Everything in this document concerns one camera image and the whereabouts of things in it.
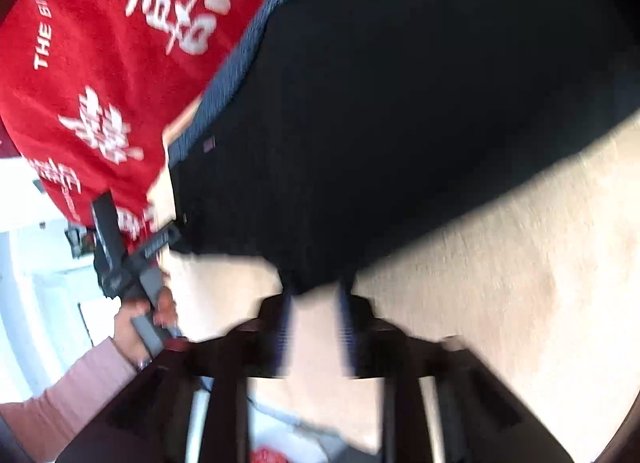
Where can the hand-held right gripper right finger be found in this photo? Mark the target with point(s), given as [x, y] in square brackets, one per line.
[346, 338]

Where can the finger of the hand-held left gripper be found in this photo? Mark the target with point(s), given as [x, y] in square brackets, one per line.
[107, 228]
[157, 243]

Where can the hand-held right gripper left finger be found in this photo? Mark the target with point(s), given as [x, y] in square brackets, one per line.
[281, 338]

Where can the black pants with patterned waistband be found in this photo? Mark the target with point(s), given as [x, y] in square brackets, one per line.
[375, 118]

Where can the person's left forearm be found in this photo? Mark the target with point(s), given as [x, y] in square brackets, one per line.
[65, 393]

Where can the person's left hand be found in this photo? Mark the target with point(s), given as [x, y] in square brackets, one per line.
[131, 338]

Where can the cream cushion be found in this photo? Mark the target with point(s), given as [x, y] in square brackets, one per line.
[475, 293]

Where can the red printed blanket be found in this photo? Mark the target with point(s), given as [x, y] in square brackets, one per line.
[100, 43]

